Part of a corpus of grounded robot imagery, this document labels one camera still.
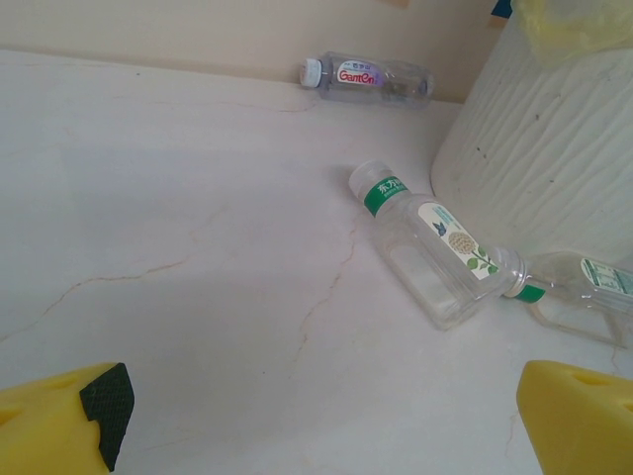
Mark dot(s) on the clear Ganten water bottle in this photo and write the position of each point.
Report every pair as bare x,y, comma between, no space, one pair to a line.
361,79

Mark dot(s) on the green band flower label bottle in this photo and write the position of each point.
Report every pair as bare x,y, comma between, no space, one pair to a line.
435,247

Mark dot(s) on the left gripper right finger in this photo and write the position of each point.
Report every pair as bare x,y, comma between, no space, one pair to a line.
583,425

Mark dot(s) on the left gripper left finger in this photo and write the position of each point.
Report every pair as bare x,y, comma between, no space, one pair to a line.
44,425

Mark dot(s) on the green band nutrition label bottle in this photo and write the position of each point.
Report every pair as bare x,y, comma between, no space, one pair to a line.
583,297

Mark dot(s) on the white textured bin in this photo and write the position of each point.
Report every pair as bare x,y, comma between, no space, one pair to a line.
544,148

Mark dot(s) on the cream plastic bucket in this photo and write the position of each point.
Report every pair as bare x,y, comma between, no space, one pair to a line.
569,25

